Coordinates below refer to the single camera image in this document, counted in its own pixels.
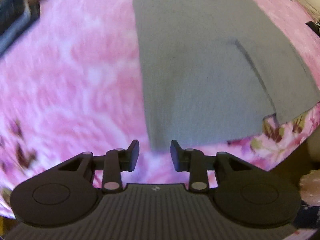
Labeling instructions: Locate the pink floral blanket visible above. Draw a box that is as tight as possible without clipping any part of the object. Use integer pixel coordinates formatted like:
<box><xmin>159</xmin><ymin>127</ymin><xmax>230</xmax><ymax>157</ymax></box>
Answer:
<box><xmin>0</xmin><ymin>0</ymin><xmax>320</xmax><ymax>218</ymax></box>

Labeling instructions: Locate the dark striped garment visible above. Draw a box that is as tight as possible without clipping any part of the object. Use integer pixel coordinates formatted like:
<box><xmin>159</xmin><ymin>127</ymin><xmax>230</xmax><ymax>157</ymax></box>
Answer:
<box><xmin>0</xmin><ymin>0</ymin><xmax>41</xmax><ymax>54</ymax></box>

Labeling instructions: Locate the plain grey garment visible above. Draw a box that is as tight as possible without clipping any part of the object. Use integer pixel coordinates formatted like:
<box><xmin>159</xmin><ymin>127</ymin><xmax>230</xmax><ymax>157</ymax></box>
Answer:
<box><xmin>132</xmin><ymin>0</ymin><xmax>320</xmax><ymax>153</ymax></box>

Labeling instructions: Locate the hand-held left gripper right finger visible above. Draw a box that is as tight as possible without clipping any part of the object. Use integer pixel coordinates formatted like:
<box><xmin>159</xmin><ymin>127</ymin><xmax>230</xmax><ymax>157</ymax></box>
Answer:
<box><xmin>170</xmin><ymin>140</ymin><xmax>258</xmax><ymax>193</ymax></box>

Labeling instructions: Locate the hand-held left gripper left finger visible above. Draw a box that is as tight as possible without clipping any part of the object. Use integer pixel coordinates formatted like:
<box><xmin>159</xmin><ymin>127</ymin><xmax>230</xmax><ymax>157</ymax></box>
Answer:
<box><xmin>54</xmin><ymin>139</ymin><xmax>140</xmax><ymax>193</ymax></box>

